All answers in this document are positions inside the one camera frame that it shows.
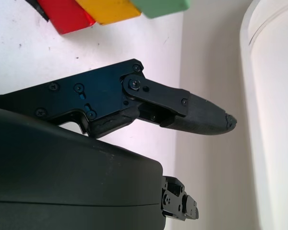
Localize yellow cube block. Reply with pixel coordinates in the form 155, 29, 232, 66
76, 0, 142, 26

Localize black tape strip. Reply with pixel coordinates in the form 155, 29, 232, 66
26, 0, 50, 22

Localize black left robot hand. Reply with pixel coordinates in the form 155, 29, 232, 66
0, 58, 238, 230

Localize green cube block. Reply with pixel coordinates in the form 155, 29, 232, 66
131, 0, 191, 19

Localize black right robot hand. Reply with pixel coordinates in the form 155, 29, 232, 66
0, 58, 238, 230

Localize red cube block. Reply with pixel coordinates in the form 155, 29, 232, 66
37, 0, 96, 35

